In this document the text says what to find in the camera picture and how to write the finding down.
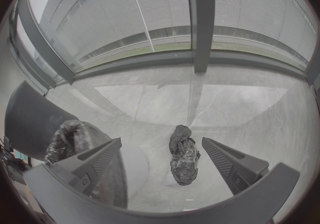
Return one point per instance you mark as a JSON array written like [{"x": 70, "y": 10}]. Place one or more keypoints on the dark grey round chair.
[{"x": 30, "y": 117}]

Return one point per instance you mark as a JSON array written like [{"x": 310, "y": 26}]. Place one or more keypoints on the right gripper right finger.
[{"x": 232, "y": 167}]

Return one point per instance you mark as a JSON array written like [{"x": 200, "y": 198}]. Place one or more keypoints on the crumpled black plastic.
[{"x": 185, "y": 165}]

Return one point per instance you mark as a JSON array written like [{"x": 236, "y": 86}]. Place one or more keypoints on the window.
[{"x": 200, "y": 17}]

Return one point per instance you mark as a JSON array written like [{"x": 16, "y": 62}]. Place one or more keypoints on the black plastic bag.
[{"x": 67, "y": 140}]

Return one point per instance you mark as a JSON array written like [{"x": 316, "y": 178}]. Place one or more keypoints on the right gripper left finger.
[{"x": 95, "y": 165}]

